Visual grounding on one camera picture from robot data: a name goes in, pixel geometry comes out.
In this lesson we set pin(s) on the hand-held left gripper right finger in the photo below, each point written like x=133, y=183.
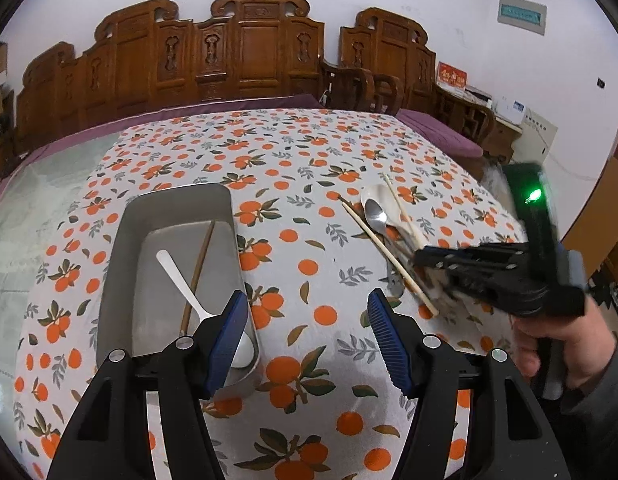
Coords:
x=386, y=342

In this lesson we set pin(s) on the carved wooden armchair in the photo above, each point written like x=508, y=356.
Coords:
x=389, y=55

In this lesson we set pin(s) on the person's right forearm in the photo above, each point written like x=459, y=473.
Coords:
x=596, y=425

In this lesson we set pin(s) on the grey wall panel box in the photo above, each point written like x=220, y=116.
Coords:
x=522, y=15

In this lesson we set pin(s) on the long carved wooden sofa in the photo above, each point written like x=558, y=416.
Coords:
x=224, y=55

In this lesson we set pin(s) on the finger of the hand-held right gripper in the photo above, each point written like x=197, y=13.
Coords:
x=454, y=254
x=469, y=277

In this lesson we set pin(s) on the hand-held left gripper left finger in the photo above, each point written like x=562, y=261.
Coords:
x=231, y=342

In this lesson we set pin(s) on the orange fruit print tablecloth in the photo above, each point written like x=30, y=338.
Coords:
x=309, y=175

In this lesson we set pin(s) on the short metal spoon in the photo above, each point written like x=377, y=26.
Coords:
x=376, y=215

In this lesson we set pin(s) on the short purple seat cushion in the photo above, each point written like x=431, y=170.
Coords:
x=439, y=127

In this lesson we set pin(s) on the light wooden chopstick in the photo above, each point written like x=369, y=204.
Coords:
x=401, y=207
x=374, y=242

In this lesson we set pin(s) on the rectangular metal tray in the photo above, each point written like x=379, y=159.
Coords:
x=134, y=240

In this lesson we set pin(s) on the red desk calendar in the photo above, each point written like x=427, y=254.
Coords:
x=452, y=77

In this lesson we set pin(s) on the dark brown chopstick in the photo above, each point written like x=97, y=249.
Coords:
x=198, y=270

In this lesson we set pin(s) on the white ceramic spoon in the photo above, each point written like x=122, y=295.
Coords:
x=371, y=194

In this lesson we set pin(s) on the dark wooden chair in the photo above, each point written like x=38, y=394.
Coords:
x=361, y=85

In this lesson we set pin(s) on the wooden side table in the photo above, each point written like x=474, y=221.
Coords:
x=481, y=120

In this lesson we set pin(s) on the white appliance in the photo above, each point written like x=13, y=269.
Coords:
x=536, y=135

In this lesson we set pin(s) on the small grey metal utensil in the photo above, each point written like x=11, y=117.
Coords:
x=395, y=285

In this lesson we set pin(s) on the person's right hand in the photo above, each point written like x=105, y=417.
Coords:
x=591, y=345

